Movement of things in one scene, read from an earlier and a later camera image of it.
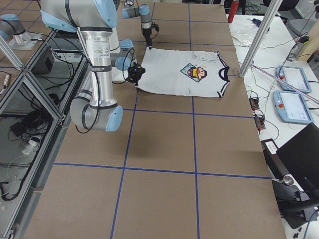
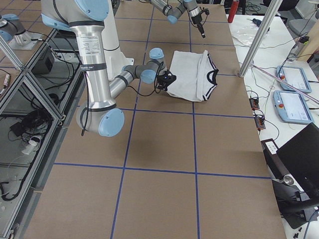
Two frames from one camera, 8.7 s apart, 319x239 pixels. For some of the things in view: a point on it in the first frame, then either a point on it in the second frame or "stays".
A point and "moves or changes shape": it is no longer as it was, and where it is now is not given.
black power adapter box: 44,66 stays
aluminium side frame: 35,117 stays
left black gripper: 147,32 -> 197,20
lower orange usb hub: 260,122 stays
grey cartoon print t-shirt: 187,72 moves or changes shape
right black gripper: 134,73 -> 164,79
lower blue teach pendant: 292,107 stays
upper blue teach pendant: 293,76 stays
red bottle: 233,10 stays
